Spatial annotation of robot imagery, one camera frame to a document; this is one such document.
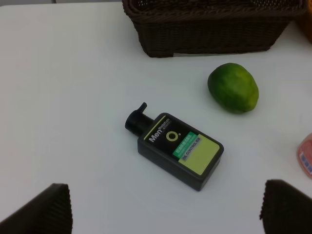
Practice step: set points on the green lime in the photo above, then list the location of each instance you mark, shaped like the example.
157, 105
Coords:
233, 88

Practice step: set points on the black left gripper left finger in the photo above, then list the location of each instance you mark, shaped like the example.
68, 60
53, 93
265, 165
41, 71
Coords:
50, 212

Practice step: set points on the pink tube bottle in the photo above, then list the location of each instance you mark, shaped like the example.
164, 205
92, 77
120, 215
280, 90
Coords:
304, 155

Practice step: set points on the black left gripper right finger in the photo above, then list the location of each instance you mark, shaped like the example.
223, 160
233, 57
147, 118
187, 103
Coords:
285, 209

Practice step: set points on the dark brown wicker basket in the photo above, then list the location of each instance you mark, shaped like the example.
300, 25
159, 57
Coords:
192, 27

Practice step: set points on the black green Mentholatum bottle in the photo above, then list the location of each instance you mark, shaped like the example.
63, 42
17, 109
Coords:
180, 149

